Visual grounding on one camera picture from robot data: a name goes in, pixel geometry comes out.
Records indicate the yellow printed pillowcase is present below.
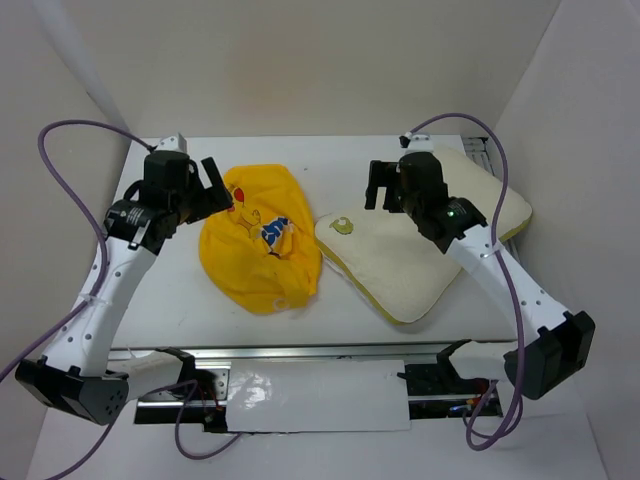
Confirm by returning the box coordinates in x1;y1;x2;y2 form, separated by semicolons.
198;164;322;315

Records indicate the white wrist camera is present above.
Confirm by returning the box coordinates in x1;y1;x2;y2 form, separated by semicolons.
156;133;188;154
399;132;435;155

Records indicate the white cover sheet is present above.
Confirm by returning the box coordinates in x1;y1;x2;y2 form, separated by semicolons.
226;360;411;433

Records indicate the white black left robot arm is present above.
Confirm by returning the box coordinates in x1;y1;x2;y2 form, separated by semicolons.
15;150;232;425

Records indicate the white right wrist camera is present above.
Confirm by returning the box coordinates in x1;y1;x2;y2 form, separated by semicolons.
399;132;435;155

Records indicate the cream white pillow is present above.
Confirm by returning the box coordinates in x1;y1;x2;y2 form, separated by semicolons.
313;145;534;329

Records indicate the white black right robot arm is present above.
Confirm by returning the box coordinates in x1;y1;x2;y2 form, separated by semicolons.
365;152;595;400

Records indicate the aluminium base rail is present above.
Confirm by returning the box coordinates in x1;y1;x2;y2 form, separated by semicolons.
134;343;489;433

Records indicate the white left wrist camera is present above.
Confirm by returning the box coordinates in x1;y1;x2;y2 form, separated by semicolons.
156;133;188;154

